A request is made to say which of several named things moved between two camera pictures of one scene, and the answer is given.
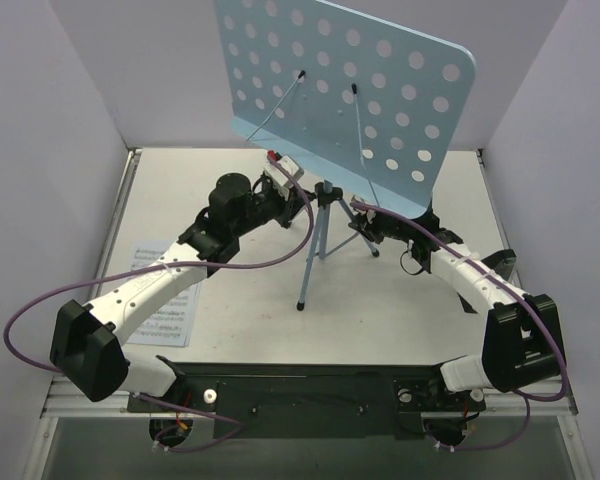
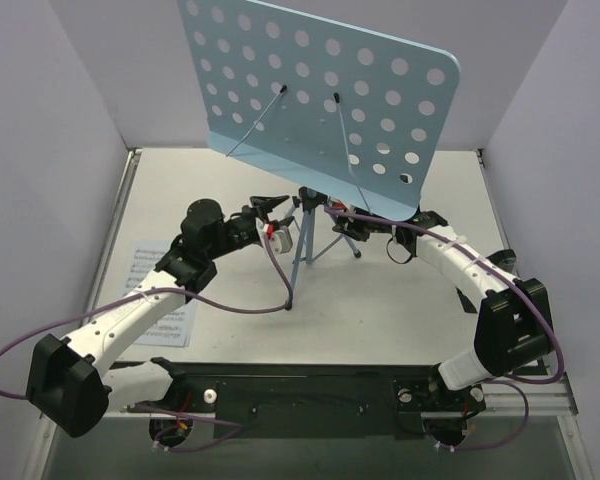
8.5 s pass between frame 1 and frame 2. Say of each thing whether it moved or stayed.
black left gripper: moved
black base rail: stayed
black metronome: stayed
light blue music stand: moved
